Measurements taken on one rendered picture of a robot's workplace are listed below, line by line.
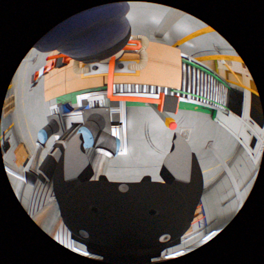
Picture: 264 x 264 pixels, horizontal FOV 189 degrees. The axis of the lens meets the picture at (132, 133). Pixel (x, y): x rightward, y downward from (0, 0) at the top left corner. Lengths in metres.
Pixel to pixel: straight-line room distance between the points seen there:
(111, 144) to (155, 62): 0.64
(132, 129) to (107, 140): 1.38
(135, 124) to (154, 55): 1.38
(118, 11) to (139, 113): 1.68
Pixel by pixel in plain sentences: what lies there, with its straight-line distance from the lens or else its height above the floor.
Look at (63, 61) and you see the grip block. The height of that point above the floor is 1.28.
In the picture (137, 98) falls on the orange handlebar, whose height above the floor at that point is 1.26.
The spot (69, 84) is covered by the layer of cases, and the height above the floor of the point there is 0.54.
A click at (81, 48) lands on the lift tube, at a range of 0.23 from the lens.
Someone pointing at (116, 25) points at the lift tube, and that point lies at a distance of 0.23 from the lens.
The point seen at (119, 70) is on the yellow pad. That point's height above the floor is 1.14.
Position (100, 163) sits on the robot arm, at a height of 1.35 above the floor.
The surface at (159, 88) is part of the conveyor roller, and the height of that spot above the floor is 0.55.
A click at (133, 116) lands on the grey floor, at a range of 1.74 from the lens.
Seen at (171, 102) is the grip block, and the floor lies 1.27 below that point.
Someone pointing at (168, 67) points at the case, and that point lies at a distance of 0.76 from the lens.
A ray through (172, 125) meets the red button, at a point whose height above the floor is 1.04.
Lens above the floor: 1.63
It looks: 60 degrees down
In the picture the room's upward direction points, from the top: 178 degrees clockwise
